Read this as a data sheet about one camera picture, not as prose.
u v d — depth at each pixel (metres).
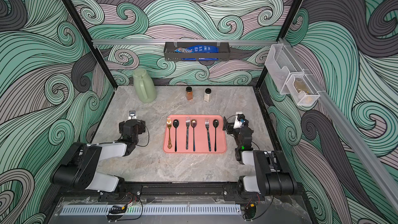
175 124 0.97
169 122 0.98
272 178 0.42
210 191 0.74
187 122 0.98
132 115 0.79
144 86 0.94
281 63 0.94
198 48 0.92
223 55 0.91
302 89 0.67
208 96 1.06
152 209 0.70
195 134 0.94
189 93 1.07
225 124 0.81
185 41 0.95
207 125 0.98
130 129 0.69
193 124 0.98
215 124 0.98
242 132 0.68
